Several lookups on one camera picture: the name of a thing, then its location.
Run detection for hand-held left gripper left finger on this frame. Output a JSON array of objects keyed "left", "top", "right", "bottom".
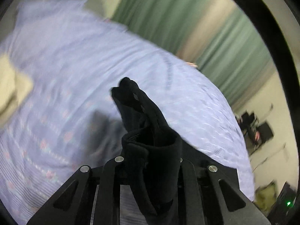
[{"left": 26, "top": 156, "right": 125, "bottom": 225}]

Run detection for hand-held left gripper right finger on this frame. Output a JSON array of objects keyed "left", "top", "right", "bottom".
[{"left": 178, "top": 158, "right": 272, "bottom": 225}]

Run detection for black pants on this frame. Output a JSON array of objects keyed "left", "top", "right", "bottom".
[{"left": 111, "top": 76, "right": 185, "bottom": 225}]

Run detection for olive green garment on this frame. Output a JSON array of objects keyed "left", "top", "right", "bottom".
[{"left": 255, "top": 182, "right": 277, "bottom": 212}]

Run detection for dark box with green light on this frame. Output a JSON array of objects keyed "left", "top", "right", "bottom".
[{"left": 267, "top": 182, "right": 296, "bottom": 225}]

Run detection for blue patterned bed cover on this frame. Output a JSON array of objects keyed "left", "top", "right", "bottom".
[{"left": 0, "top": 0, "right": 256, "bottom": 225}]

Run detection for green curtain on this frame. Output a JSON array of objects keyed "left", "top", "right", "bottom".
[
  {"left": 199, "top": 12, "right": 275, "bottom": 113},
  {"left": 112, "top": 0, "right": 212, "bottom": 53}
]

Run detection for cream folded cloth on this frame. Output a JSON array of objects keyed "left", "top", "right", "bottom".
[{"left": 0, "top": 53, "right": 35, "bottom": 128}]

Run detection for beige sheer curtain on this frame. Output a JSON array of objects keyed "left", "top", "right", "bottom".
[{"left": 177, "top": 3, "right": 238, "bottom": 64}]

